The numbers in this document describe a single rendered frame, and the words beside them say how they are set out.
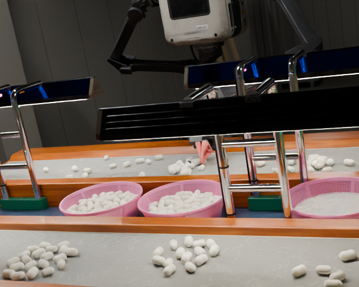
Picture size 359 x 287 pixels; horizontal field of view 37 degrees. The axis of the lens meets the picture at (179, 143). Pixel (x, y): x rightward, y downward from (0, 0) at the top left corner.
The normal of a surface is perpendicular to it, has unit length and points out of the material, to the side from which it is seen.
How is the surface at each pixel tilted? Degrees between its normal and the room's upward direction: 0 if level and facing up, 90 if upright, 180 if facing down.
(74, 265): 0
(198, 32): 90
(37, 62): 90
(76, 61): 90
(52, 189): 90
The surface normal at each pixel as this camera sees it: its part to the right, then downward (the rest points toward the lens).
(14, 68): 0.85, 0.00
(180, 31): -0.51, 0.31
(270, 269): -0.17, -0.95
